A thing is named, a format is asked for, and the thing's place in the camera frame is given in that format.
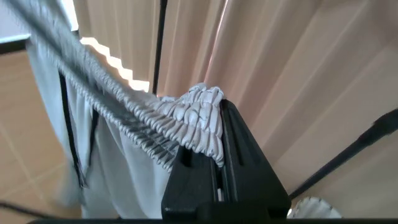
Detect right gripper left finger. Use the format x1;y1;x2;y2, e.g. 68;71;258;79
160;146;220;218

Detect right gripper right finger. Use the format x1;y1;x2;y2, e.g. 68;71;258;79
217;98;292;218

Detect pale grey shorts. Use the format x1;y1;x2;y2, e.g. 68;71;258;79
9;0;225;219

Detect white laundry basket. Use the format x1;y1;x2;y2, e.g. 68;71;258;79
287;196;343;220

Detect black clothes rack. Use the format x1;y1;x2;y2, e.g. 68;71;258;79
151;0;398;200

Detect beige curtain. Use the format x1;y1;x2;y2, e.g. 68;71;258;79
73;0;398;200

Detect black cable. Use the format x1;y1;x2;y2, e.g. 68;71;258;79
0;200;58;219

